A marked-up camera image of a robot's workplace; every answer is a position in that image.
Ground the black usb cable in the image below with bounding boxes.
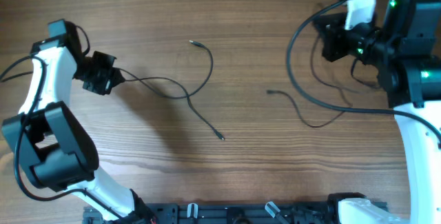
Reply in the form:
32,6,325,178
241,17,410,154
265,32,380,129
116,39,225,141

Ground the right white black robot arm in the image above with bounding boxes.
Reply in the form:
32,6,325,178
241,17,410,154
314,0,440,223

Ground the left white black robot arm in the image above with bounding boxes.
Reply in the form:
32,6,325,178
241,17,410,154
1,19,158,223

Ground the right camera black cable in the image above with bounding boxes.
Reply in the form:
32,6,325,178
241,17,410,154
285,0,441,149

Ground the camera black cable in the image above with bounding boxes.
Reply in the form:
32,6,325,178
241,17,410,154
0,54,121,220
285,0,441,149

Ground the left camera black cable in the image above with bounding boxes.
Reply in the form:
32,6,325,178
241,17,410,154
0,54,121,220

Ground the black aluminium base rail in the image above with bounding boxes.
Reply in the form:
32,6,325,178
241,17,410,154
82,201,390,224

